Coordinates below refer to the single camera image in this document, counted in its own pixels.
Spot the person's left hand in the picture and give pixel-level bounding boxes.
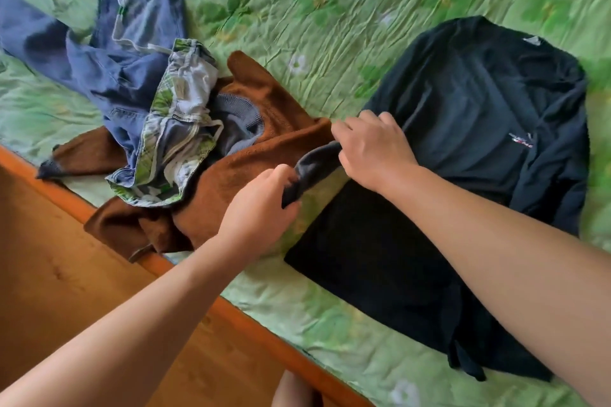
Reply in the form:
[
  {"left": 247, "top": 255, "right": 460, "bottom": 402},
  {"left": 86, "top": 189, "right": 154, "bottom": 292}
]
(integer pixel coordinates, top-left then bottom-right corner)
[{"left": 217, "top": 164, "right": 302, "bottom": 262}]

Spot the person's right hand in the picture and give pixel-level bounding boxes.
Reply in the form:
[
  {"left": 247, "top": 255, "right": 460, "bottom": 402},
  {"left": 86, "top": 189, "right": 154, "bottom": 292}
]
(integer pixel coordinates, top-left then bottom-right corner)
[{"left": 330, "top": 109, "right": 421, "bottom": 195}]

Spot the person's right forearm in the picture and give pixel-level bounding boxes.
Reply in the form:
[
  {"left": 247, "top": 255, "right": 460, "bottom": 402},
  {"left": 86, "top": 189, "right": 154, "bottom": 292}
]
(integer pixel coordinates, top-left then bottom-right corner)
[{"left": 381, "top": 163, "right": 611, "bottom": 407}]

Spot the dark navy clothes pile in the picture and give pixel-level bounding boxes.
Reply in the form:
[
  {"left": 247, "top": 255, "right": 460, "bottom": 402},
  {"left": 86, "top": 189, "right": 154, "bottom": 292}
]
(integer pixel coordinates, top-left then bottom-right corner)
[{"left": 281, "top": 15, "right": 592, "bottom": 383}]

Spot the brown fleece garment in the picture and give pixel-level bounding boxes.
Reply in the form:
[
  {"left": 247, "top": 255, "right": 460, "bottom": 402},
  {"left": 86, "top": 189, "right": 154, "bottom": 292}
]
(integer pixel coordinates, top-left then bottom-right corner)
[{"left": 36, "top": 50, "right": 335, "bottom": 263}]

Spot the wooden bed frame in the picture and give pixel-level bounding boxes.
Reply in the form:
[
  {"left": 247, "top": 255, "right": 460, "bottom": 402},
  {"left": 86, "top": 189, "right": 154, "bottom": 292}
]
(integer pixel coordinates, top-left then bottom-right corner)
[{"left": 0, "top": 144, "right": 373, "bottom": 407}]

